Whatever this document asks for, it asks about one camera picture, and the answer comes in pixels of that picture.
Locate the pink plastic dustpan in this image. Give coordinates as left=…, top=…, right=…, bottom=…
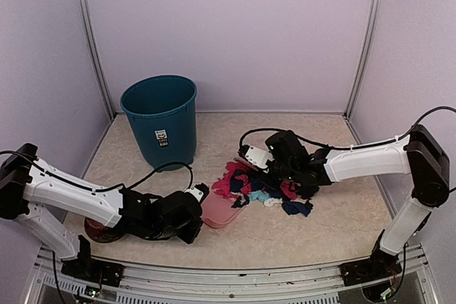
left=202, top=192, right=244, bottom=229

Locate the pink plastic hand brush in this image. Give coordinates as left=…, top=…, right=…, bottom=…
left=234, top=157, right=260, bottom=172

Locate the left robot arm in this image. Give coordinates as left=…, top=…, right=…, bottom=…
left=1, top=143, right=209, bottom=279

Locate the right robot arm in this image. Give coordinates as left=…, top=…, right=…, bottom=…
left=265, top=122, right=452, bottom=278

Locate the large pink scrap back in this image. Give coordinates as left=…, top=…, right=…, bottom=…
left=281, top=182, right=297, bottom=201

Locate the dark blue scrap right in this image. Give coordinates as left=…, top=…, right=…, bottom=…
left=281, top=200, right=314, bottom=217

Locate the black and blue scrap pile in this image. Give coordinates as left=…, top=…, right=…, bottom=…
left=232, top=171, right=311, bottom=208

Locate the small white scrap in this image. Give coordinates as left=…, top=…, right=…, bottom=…
left=263, top=198, right=283, bottom=208

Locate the light blue scrap near dustpan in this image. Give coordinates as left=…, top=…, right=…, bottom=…
left=248, top=190, right=271, bottom=202

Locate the pink scrap near bin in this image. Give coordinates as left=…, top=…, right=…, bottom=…
left=211, top=162, right=252, bottom=199

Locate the blue plastic waste bin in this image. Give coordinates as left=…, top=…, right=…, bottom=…
left=120, top=75, right=197, bottom=168

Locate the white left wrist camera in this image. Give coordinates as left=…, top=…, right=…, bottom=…
left=185, top=183, right=209, bottom=204

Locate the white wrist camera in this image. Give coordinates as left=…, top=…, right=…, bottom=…
left=238, top=145, right=274, bottom=172
left=185, top=183, right=209, bottom=204

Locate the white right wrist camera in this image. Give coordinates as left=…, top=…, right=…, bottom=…
left=238, top=145, right=274, bottom=172

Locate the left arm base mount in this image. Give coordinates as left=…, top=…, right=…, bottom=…
left=61, top=235, right=124, bottom=288

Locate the front aluminium rail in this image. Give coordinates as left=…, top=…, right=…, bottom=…
left=20, top=246, right=441, bottom=303

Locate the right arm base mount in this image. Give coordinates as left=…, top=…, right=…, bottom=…
left=339, top=231, right=403, bottom=286

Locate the right aluminium frame post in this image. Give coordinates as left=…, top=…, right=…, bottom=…
left=343, top=0, right=381, bottom=121

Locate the aluminium frame post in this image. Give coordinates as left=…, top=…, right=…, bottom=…
left=343, top=0, right=381, bottom=121
left=78, top=0, right=116, bottom=122

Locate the left aluminium frame post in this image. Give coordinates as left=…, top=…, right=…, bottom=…
left=78, top=0, right=116, bottom=122

